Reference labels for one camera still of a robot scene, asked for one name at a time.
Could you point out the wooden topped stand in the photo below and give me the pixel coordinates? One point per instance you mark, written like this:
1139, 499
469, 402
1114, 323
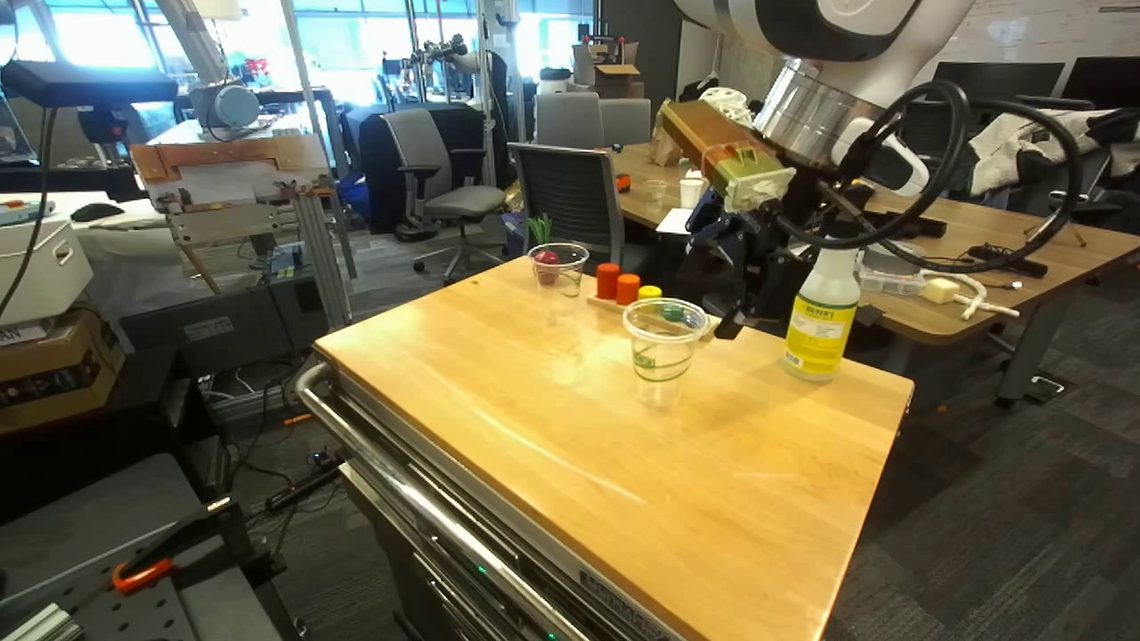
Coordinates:
227, 161

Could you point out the cardboard box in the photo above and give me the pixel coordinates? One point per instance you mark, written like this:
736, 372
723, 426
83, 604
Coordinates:
58, 367

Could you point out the white paper sheet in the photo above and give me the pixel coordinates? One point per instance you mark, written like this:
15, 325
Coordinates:
670, 223

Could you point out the wooden office desk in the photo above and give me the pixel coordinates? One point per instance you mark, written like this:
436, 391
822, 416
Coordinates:
1070, 250

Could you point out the grey office chair with armrests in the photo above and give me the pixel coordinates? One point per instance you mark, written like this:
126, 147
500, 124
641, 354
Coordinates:
416, 155

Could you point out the black computer mouse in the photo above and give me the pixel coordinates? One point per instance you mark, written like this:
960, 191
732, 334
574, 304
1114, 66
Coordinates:
97, 213

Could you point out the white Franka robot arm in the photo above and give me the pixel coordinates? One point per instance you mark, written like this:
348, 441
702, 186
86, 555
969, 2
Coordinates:
830, 37

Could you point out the spray bottle yellow liquid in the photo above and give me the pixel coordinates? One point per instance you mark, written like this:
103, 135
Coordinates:
822, 325

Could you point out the metal tool cart body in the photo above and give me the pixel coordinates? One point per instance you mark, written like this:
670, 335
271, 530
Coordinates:
476, 594

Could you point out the grey round device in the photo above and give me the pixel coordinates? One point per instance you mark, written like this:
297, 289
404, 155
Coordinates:
227, 110

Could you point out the orange cylinder block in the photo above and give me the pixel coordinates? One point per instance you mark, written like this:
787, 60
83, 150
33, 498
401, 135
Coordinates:
627, 289

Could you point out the red cylinder block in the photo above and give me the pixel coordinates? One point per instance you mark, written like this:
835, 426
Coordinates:
608, 283

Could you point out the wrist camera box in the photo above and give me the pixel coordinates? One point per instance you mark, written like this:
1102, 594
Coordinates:
723, 155

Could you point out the black wide monitor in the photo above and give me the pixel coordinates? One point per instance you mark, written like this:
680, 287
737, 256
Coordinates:
1021, 81
1107, 81

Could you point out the green cylinder block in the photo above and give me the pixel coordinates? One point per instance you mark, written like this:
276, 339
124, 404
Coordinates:
675, 313

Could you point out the white cloth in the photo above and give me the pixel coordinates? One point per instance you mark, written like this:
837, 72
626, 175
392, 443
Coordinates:
1033, 147

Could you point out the yellow cylinder block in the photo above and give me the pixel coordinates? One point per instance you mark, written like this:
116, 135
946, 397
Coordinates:
651, 294

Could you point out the black remote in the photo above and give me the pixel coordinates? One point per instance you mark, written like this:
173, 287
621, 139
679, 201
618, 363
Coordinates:
1007, 261

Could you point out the light grey chair back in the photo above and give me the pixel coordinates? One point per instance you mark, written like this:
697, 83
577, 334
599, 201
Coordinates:
563, 119
626, 124

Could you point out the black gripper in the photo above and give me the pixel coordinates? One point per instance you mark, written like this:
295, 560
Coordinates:
759, 250

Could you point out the small white cup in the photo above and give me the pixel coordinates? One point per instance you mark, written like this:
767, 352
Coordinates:
691, 191

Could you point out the white printer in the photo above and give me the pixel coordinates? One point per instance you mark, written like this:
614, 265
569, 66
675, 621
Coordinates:
42, 269

